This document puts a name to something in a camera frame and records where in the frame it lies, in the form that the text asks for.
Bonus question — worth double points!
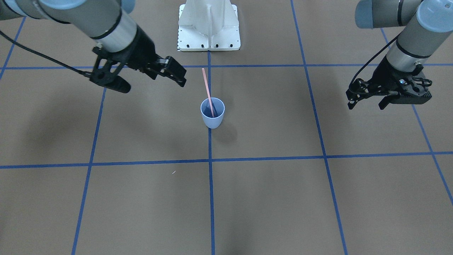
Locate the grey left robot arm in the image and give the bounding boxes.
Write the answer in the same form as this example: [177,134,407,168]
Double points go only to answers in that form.
[346,0,453,110]

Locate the light blue plastic cup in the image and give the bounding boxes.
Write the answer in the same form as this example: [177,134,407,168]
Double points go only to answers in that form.
[200,97,225,129]

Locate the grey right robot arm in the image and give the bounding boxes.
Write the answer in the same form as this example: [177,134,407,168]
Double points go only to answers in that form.
[1,0,187,94]

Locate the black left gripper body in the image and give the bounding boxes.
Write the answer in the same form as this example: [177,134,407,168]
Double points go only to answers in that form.
[369,57,423,95]

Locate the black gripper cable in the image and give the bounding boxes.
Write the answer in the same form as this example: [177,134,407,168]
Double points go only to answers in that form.
[0,31,93,77]
[348,32,405,93]

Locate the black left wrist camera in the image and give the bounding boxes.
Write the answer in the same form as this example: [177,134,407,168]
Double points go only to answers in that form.
[390,74,432,104]

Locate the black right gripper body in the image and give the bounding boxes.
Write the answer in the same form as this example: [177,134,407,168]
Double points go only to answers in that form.
[93,27,160,80]

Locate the white metal base plate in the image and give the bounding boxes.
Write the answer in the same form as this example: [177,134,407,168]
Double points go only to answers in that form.
[177,0,241,52]

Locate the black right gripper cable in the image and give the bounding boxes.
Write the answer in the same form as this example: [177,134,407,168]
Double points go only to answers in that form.
[0,31,93,77]

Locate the pink chopstick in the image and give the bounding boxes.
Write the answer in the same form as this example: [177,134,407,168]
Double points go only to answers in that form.
[202,68,215,118]

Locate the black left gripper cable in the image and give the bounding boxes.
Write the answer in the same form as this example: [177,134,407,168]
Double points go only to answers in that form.
[348,32,405,93]

